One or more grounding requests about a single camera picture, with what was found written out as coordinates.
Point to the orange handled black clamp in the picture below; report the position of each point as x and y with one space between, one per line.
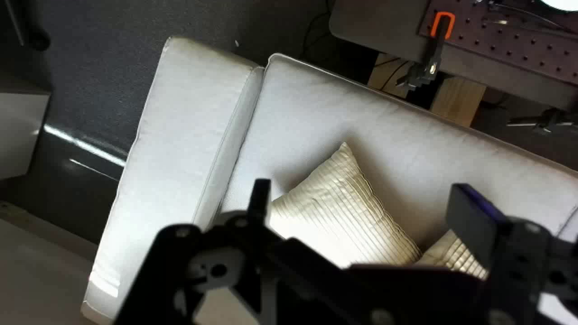
426 69

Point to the light grey fabric sofa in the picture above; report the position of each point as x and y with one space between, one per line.
213 123

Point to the black perforated robot table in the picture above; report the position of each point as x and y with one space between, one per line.
502 58

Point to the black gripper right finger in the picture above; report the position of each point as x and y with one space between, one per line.
504 248

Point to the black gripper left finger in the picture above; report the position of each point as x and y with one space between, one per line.
245 250

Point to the cream pleated small pillow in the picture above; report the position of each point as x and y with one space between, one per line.
336 214

